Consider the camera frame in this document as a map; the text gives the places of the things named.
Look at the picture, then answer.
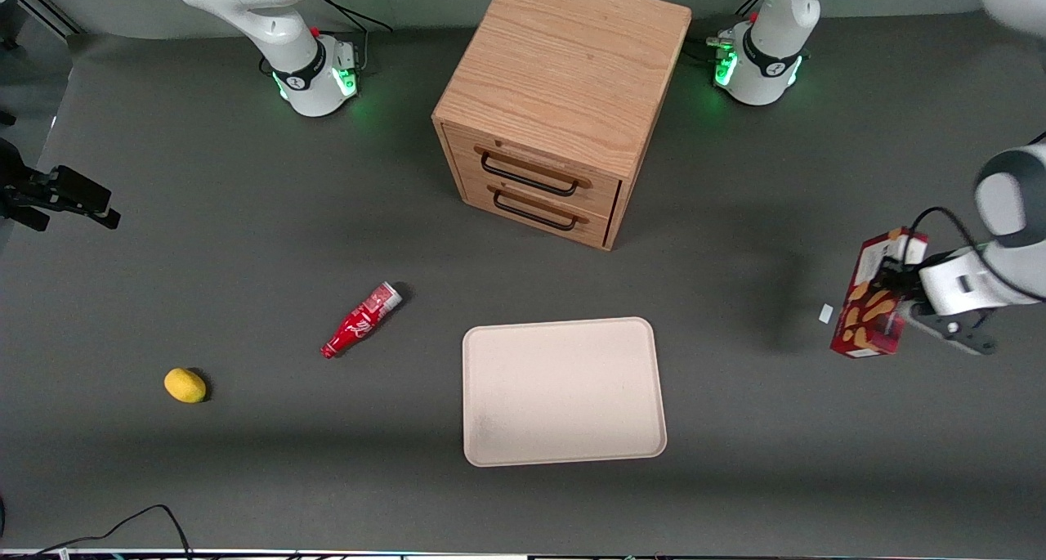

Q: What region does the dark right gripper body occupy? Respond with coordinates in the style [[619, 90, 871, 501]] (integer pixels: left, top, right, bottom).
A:
[[0, 139, 58, 211]]

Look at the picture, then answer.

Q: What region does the red cookie box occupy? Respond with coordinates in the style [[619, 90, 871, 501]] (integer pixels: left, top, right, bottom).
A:
[[830, 228, 930, 359]]

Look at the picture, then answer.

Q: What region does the cream rectangular tray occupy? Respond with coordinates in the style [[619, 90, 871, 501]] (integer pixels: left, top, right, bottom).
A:
[[462, 317, 668, 468]]

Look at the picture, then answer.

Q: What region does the yellow lemon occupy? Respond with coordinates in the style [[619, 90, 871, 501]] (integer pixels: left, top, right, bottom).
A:
[[163, 368, 207, 404]]

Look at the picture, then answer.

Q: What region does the red cola bottle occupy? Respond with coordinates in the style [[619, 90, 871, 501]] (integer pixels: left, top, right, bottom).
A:
[[320, 281, 404, 360]]

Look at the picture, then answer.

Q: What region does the wooden two-drawer cabinet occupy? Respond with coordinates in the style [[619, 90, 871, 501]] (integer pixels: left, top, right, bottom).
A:
[[431, 0, 693, 252]]

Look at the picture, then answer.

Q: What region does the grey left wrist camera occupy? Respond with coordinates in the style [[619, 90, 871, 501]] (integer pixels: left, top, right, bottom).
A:
[[903, 301, 999, 356]]

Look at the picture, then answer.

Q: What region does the black cable on table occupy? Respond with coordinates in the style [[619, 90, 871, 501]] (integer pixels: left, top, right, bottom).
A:
[[33, 504, 193, 558]]

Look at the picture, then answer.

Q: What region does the black cable at right arm base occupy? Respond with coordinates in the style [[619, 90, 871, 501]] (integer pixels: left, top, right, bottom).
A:
[[311, 0, 395, 34]]

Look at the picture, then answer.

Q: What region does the black drawer handle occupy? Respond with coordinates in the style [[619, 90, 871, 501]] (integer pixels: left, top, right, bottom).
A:
[[481, 153, 579, 198], [493, 190, 579, 232]]

